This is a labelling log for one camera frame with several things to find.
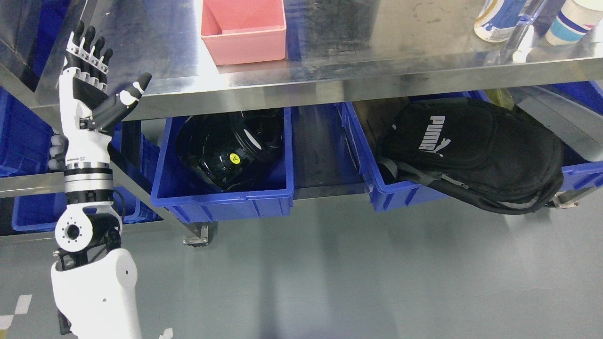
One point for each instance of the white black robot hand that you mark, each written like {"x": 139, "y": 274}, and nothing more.
{"x": 88, "y": 113}

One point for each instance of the pink storage box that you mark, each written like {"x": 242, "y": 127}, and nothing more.
{"x": 244, "y": 31}

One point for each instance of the blue bin far left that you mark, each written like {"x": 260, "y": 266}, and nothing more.
{"x": 25, "y": 141}

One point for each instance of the blue bin with helmet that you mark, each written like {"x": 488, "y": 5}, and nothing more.
{"x": 185, "y": 195}

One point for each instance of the black helmet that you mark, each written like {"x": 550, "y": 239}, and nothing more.
{"x": 232, "y": 151}

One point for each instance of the steel table cart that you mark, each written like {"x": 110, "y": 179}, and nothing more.
{"x": 339, "y": 50}

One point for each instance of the blue bin with backpack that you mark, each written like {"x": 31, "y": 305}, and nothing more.
{"x": 579, "y": 175}

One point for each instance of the black Puma backpack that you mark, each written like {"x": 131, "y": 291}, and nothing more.
{"x": 482, "y": 154}

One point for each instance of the white blue bottle left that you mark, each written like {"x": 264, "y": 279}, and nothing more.
{"x": 498, "y": 18}

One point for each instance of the white blue bottle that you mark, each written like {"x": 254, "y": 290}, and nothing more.
{"x": 498, "y": 18}
{"x": 574, "y": 20}

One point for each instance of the white blue bottle right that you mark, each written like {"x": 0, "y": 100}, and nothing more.
{"x": 574, "y": 20}

